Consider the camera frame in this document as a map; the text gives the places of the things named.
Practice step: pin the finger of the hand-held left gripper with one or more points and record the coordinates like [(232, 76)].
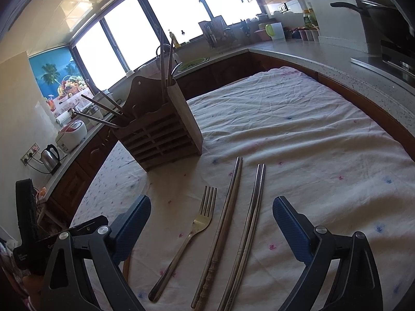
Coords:
[(87, 223)]

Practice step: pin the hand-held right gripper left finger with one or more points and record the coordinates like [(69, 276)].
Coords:
[(133, 230)]

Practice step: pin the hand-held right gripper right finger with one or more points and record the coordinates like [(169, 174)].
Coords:
[(291, 230)]

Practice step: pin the gold fork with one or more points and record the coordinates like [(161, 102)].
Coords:
[(197, 223)]

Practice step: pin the wooden utensil holder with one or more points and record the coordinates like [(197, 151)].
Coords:
[(162, 136)]

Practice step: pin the butter knife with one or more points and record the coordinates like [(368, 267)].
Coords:
[(162, 58)]

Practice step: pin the person's left forearm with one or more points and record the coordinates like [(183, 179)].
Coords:
[(9, 265)]

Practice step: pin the orange fruit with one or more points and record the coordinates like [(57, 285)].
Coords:
[(42, 191)]

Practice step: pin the steel electric kettle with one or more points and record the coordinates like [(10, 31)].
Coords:
[(50, 158)]

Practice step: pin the pink white rice cooker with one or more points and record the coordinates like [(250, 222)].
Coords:
[(73, 132)]

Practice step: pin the paper towel roll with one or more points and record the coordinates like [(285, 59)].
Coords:
[(64, 118)]

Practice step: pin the white floral tablecloth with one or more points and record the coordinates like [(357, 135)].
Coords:
[(291, 120)]

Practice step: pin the kitchen counter with cabinets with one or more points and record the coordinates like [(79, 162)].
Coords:
[(324, 58)]

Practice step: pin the curved sink faucet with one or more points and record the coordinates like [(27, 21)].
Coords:
[(176, 59)]

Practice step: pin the green basin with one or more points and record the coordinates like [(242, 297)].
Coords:
[(194, 62)]

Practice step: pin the detergent pump bottle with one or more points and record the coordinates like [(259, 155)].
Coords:
[(174, 40)]

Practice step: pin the small pastel jar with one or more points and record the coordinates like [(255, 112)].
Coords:
[(315, 35), (309, 35), (302, 34)]

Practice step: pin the large kitchen window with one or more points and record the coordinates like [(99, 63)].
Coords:
[(129, 32)]

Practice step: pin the pink container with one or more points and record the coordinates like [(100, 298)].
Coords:
[(262, 35)]

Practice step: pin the gas stove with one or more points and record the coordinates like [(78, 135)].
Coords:
[(395, 61)]

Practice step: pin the white pitcher green lid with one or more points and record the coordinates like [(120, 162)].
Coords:
[(277, 32)]

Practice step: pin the yellow oil bottle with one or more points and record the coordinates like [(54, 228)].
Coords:
[(310, 17)]

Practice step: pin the knife and dish rack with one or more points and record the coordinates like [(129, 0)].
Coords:
[(210, 30)]

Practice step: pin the black wok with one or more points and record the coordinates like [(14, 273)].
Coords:
[(382, 19)]

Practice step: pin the wall power outlet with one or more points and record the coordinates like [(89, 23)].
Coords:
[(30, 153)]

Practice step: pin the beach fruit wall poster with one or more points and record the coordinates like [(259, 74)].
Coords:
[(48, 71)]

